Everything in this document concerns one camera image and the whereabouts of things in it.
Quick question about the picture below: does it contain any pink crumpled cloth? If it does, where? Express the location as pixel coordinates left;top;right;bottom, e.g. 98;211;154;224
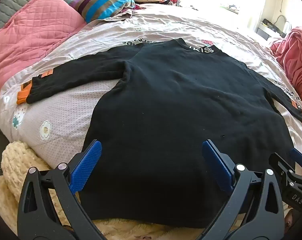
269;26;302;110

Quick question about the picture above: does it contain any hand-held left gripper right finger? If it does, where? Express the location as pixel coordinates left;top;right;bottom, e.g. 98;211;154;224
201;139;285;240

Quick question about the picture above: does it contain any striped pillow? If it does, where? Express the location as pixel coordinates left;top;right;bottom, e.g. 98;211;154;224
68;0;136;23

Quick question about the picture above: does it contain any white desk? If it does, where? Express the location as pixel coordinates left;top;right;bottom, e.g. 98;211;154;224
256;19;291;41

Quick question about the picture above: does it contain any cream fluffy blanket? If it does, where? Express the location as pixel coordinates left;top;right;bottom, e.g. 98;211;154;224
0;141;231;240

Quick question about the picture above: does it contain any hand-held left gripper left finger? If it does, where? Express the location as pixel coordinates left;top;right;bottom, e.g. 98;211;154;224
17;139;109;240

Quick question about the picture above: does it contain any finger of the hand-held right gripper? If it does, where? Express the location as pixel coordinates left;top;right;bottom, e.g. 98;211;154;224
268;147;302;188

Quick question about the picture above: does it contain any floral grey duvet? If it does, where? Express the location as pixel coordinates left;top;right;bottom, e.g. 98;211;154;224
0;5;302;170

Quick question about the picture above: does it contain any pink quilted blanket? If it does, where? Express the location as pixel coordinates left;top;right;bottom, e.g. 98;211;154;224
0;0;88;100

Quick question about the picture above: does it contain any black sweater with orange cuffs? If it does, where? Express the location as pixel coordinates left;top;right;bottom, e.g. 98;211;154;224
17;38;302;229

